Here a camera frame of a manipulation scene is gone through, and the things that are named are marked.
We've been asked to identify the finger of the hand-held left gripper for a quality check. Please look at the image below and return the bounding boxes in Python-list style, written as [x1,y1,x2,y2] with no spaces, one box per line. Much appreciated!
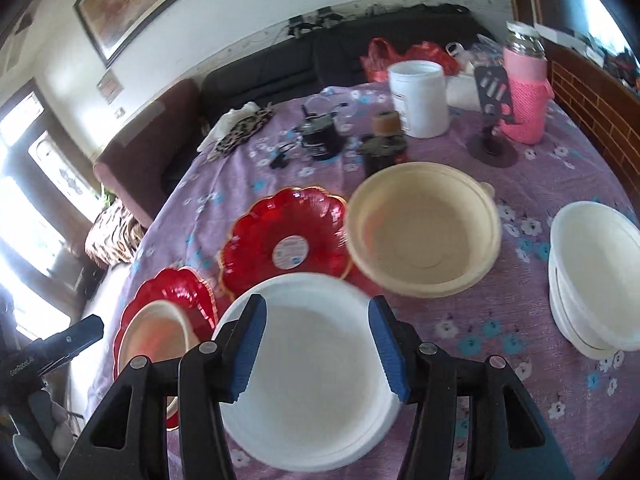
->
[30,314,105,377]

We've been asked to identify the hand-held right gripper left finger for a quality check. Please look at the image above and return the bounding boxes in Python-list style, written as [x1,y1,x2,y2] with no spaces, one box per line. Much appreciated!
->
[57,294,268,480]

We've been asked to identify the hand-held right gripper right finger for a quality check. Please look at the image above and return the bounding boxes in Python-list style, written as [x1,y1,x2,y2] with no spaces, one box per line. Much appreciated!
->
[368,295,576,480]

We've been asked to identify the small cream bowl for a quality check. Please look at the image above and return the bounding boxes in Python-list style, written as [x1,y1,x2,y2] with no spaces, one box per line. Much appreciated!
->
[116,300,197,411]

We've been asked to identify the red scalloped plate with sticker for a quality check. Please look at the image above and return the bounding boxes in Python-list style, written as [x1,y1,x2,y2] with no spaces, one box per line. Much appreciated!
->
[219,187,353,296]

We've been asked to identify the tiger stripe blanket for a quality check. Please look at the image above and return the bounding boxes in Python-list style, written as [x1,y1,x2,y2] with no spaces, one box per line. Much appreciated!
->
[85,199,147,267]

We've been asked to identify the purple floral tablecloth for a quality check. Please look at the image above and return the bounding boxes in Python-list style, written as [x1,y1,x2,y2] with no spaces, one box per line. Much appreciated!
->
[85,82,640,480]

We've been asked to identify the large cream bowl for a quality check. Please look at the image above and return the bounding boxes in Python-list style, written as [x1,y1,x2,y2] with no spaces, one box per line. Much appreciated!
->
[346,161,502,298]

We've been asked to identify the brown armchair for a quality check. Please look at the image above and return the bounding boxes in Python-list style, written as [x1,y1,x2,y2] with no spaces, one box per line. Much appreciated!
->
[93,78,204,229]

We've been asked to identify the black cylinder with gear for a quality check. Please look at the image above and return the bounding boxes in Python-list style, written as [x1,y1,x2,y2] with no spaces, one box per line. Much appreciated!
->
[359,134,409,177]

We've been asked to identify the black power adapter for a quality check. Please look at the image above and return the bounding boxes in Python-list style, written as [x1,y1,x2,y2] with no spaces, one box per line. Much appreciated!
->
[269,147,297,171]

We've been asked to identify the wooden glass door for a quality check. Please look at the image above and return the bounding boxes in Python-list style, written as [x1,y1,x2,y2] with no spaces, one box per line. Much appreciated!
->
[0,77,108,311]

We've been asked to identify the black pump motor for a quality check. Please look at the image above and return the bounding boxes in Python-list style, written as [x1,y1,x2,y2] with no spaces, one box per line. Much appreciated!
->
[299,110,347,162]

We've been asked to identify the cork roll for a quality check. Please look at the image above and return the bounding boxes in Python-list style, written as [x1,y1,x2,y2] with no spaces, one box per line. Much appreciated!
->
[372,111,402,137]

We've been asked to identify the leopard print cloth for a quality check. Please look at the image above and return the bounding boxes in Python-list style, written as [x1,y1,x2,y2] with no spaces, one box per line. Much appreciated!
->
[207,104,277,162]

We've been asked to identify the white plastic tub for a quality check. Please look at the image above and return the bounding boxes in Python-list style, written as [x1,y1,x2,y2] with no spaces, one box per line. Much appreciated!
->
[388,60,451,139]

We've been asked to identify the clear plastic dome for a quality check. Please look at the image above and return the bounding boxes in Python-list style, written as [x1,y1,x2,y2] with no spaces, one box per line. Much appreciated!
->
[305,95,351,117]

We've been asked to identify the black stand with card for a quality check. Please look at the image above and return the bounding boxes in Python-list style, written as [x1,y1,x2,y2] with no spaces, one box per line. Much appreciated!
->
[466,64,521,168]

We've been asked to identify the bottle with pink knit sleeve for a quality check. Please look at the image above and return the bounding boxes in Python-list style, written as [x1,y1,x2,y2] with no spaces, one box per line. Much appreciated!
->
[500,21,555,145]

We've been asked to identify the black sofa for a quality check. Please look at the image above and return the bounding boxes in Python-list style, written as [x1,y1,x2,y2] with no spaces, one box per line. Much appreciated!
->
[200,5,501,128]

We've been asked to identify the clear plastic bag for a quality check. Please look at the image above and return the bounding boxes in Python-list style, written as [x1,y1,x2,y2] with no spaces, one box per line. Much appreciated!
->
[450,34,503,73]

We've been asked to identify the brick pattern cabinet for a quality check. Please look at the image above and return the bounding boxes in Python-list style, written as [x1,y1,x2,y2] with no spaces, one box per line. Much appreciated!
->
[545,37,640,171]

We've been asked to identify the framed picture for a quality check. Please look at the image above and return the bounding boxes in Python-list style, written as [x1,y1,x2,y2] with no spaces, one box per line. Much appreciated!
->
[73,0,242,68]

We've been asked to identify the wall plaque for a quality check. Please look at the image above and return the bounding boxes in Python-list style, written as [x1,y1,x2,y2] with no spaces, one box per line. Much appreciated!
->
[97,72,124,104]

